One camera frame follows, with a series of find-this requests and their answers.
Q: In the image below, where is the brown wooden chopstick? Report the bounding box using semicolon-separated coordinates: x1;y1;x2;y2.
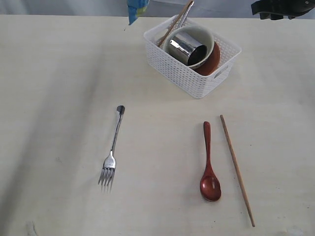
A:
220;115;255;227

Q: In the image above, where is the silver metal fork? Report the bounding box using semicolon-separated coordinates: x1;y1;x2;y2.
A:
98;105;125;191

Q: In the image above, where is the shiny steel cup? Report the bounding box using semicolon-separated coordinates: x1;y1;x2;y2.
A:
168;32;207;66

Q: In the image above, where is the red-brown wooden spoon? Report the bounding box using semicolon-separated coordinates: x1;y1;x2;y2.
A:
199;121;221;202

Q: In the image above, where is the grey-green ceramic bowl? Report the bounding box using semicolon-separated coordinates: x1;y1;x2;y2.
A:
162;25;215;69

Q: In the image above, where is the blue chips snack bag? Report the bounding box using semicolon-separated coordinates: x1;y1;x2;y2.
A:
126;0;150;26

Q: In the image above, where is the silver metal utensil handle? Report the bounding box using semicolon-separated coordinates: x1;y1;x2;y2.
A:
177;0;194;29

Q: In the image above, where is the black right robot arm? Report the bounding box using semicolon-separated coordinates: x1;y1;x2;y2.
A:
251;0;315;20

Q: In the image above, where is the white woven plastic basket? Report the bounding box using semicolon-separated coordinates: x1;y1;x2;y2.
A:
143;15;242;99

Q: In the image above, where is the brown wooden plate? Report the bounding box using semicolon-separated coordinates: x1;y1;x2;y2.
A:
195;42;221;76

